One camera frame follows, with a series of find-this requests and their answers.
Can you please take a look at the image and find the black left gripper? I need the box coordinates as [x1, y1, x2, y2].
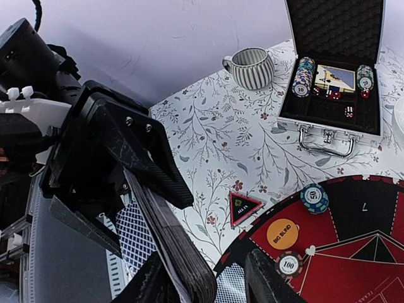
[40, 80, 193, 258]

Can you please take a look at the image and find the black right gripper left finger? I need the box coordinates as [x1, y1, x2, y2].
[111, 252, 167, 303]

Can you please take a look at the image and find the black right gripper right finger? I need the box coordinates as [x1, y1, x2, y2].
[244, 249, 306, 303]

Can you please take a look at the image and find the dealt blue playing card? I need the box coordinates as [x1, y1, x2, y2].
[215, 263, 247, 303]

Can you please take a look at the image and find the orange black hundred chip stack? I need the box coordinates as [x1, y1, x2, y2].
[275, 251, 303, 280]

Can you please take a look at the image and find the orange big blind button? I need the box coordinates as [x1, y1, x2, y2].
[266, 218, 299, 250]

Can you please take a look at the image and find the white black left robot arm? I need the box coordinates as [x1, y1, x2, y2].
[1, 18, 194, 255]

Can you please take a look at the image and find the black triangular all-in button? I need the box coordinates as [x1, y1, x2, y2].
[229, 191, 265, 229]

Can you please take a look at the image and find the round red black poker mat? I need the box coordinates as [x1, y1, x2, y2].
[215, 175, 403, 302]

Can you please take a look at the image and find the striped grey cup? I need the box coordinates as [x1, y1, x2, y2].
[222, 47, 275, 91]

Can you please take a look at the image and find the red translucent die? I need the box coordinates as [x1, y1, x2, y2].
[325, 90, 333, 98]
[312, 87, 321, 96]
[343, 106, 355, 119]
[332, 92, 341, 100]

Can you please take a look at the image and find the row of poker chips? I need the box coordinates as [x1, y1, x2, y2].
[292, 57, 316, 98]

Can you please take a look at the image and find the aluminium poker chip case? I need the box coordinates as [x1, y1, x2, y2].
[278, 1, 385, 158]

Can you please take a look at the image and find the boxed playing card deck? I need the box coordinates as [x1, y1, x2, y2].
[314, 64, 356, 93]

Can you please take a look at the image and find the white ceramic bowl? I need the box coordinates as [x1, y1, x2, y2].
[392, 97, 404, 146]

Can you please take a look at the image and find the short green chip row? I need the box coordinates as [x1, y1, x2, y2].
[356, 64, 374, 91]

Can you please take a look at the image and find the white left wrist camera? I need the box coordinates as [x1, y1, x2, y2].
[1, 86, 71, 121]

